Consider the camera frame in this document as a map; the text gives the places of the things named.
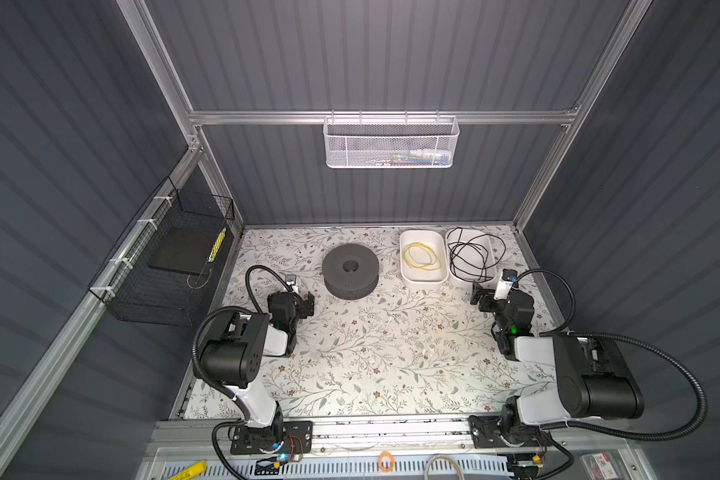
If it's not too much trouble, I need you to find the black foam pad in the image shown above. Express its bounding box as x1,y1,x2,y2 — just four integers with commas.
147,228,218,276

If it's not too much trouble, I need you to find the white wire mesh basket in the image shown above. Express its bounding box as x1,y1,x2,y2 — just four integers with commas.
322,115,460,169

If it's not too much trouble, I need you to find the black wire basket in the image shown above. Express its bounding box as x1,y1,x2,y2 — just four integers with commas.
89,180,236,327

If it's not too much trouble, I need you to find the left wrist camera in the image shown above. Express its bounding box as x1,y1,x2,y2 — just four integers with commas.
284,274,302,293

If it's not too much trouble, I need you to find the right white tray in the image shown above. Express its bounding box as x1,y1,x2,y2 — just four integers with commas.
445,227,499,289

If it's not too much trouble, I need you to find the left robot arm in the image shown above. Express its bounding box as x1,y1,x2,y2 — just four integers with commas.
191,274,315,465

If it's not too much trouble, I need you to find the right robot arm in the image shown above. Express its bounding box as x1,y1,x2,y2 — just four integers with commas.
468,269,709,449

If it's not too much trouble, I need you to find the dark grey cable spool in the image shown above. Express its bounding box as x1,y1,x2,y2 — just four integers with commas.
322,243,380,300

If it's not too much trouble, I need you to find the black cable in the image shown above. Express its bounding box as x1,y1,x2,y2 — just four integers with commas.
444,226,508,284

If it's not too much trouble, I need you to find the white tray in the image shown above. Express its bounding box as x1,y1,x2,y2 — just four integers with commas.
399,229,449,290
445,227,499,289

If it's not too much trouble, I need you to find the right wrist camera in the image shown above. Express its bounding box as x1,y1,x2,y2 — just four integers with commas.
494,269,518,300

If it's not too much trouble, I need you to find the yellow cable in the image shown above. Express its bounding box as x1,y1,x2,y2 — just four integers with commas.
402,241,444,272

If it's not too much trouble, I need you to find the left white tray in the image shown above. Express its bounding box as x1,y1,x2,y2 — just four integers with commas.
399,229,449,290

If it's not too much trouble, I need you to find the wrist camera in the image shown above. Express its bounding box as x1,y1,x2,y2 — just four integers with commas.
284,274,302,293
494,269,518,300

